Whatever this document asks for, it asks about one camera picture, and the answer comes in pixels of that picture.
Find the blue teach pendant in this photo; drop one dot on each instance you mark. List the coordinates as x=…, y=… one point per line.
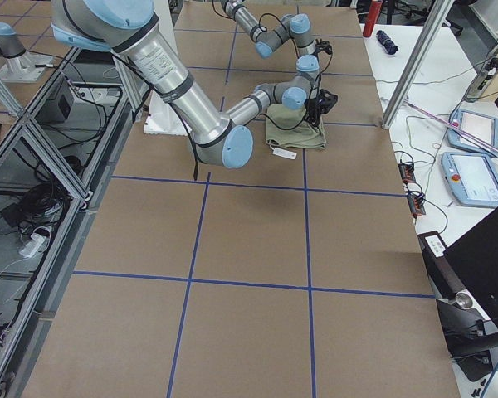
x=472, y=178
x=482, y=126

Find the far blue teach pendant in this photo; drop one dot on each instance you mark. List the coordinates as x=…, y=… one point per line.
x=482, y=126

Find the aluminium frame post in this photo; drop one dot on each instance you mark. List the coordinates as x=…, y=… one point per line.
x=434, y=21

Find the folded dark blue umbrella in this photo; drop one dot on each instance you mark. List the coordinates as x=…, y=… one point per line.
x=386, y=42

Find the black computer monitor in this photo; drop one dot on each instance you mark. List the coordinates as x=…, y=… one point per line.
x=474, y=259

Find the near blue teach pendant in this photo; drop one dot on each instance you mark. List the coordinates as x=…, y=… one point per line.
x=472, y=178

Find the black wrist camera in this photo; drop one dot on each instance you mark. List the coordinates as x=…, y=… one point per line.
x=326, y=101
x=322, y=46

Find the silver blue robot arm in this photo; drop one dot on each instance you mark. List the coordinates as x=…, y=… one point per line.
x=131, y=29
x=296, y=28

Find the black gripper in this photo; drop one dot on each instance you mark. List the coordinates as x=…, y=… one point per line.
x=314, y=106

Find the white paper price tag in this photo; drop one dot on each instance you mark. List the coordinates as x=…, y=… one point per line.
x=283, y=153

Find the olive green long-sleeve shirt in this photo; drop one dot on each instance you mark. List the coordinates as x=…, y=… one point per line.
x=287, y=128

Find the red cylinder bottle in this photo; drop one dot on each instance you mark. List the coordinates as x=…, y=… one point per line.
x=372, y=17

